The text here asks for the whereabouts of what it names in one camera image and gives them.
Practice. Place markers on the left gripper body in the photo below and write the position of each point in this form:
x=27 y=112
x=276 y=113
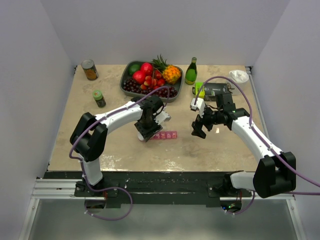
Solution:
x=147 y=127

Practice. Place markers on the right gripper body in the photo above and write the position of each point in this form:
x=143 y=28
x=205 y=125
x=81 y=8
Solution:
x=209 y=118

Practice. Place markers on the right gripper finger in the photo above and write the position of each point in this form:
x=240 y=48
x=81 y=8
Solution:
x=197 y=126
x=198 y=132

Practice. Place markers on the pink weekly pill organizer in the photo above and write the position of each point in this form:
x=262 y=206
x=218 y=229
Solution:
x=165 y=135

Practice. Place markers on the white-capped pill bottle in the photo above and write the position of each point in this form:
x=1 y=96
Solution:
x=140 y=137

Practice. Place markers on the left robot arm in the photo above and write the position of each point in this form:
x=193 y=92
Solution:
x=89 y=136

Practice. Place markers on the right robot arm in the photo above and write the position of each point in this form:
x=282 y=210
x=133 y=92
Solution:
x=274 y=173

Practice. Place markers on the black and green box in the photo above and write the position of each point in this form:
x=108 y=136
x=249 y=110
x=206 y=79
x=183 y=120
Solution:
x=211 y=90

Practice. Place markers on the dark grapes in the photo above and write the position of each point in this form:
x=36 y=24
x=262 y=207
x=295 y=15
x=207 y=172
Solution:
x=165 y=92

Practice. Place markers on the green glass bottle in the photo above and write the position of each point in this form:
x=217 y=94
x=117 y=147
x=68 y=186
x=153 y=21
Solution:
x=191 y=73

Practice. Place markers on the red apple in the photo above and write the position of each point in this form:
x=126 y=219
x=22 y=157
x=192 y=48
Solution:
x=139 y=76

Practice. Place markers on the grey fruit tray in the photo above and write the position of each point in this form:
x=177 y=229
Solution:
x=126 y=76

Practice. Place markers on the pineapple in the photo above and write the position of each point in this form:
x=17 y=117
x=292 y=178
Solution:
x=170 y=73

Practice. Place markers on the red pomegranate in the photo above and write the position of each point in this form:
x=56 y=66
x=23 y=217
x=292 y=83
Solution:
x=147 y=68

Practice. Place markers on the green-lidded spice jar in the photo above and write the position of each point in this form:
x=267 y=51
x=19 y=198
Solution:
x=99 y=98

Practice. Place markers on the green lime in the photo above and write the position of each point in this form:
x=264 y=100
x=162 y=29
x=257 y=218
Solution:
x=133 y=68

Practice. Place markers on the tin can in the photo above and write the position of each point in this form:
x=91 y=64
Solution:
x=90 y=69

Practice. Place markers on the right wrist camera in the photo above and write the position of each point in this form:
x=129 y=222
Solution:
x=198 y=104

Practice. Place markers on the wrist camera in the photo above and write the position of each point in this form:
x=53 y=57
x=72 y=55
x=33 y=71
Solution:
x=198 y=104
x=162 y=117

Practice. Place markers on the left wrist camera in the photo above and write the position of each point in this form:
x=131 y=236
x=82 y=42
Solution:
x=162 y=117

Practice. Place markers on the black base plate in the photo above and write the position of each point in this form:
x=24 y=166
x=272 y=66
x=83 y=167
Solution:
x=151 y=187

